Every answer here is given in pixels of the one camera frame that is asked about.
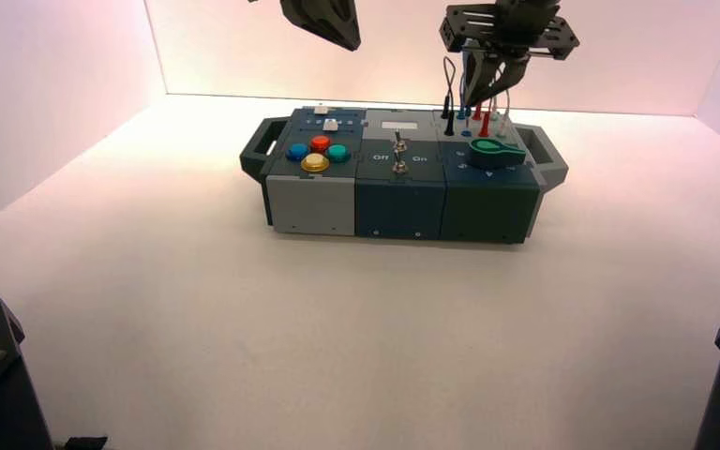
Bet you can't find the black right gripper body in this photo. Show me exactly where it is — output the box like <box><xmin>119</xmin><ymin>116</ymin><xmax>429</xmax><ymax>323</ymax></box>
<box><xmin>439</xmin><ymin>0</ymin><xmax>581</xmax><ymax>62</ymax></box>

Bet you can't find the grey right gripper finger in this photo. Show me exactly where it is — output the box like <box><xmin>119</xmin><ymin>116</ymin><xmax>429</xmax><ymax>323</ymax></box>
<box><xmin>477</xmin><ymin>54</ymin><xmax>530</xmax><ymax>100</ymax></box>
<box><xmin>462</xmin><ymin>49</ymin><xmax>499</xmax><ymax>108</ymax></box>

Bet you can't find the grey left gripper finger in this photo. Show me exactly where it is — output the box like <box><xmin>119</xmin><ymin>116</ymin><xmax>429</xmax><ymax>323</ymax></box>
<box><xmin>328</xmin><ymin>0</ymin><xmax>362</xmax><ymax>52</ymax></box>
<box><xmin>280</xmin><ymin>0</ymin><xmax>359</xmax><ymax>53</ymax></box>

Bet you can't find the green rotary knob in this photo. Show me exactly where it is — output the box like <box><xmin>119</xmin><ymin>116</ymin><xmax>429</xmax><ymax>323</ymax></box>
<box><xmin>466</xmin><ymin>137</ymin><xmax>527</xmax><ymax>170</ymax></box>

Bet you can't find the yellow round push button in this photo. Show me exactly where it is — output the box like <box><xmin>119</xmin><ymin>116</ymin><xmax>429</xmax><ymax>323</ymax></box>
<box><xmin>300</xmin><ymin>152</ymin><xmax>331</xmax><ymax>173</ymax></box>

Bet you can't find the dark teal grey control box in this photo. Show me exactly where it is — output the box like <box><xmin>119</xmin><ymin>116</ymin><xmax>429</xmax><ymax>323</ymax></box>
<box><xmin>239</xmin><ymin>107</ymin><xmax>569</xmax><ymax>246</ymax></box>

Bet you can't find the small black block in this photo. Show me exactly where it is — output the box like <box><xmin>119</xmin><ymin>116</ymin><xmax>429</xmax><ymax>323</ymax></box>
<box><xmin>55</xmin><ymin>436</ymin><xmax>109</xmax><ymax>450</ymax></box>

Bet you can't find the red jumper wire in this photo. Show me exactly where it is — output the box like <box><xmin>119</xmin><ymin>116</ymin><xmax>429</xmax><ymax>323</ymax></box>
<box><xmin>472</xmin><ymin>96</ymin><xmax>497</xmax><ymax>139</ymax></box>

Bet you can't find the white jumper wire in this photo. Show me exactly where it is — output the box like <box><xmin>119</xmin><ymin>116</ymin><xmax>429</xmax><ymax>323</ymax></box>
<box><xmin>490</xmin><ymin>86</ymin><xmax>514</xmax><ymax>138</ymax></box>

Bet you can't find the black jumper wire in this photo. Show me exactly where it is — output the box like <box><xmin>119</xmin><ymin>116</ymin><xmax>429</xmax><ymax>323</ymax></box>
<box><xmin>441</xmin><ymin>57</ymin><xmax>458</xmax><ymax>138</ymax></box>

